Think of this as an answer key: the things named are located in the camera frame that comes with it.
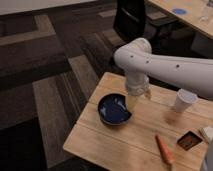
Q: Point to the dark blue ceramic bowl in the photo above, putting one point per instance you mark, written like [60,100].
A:
[112,109]

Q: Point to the orange carrot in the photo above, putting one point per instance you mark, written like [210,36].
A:
[165,152]

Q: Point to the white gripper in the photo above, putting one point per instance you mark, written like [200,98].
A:
[134,89]

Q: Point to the clear drinking glass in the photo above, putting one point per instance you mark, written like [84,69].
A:
[207,11]

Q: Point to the white folded cloth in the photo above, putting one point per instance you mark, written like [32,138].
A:
[207,133]

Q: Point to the white ceramic cup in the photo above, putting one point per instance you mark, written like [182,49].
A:
[184,99]

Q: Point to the black office chair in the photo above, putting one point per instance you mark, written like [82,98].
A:
[138,18]

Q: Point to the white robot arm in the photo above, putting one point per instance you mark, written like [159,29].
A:
[139,64]

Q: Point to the dark brown eraser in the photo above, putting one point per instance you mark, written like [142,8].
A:
[189,140]

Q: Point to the blue round coaster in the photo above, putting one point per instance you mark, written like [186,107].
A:
[179,11]

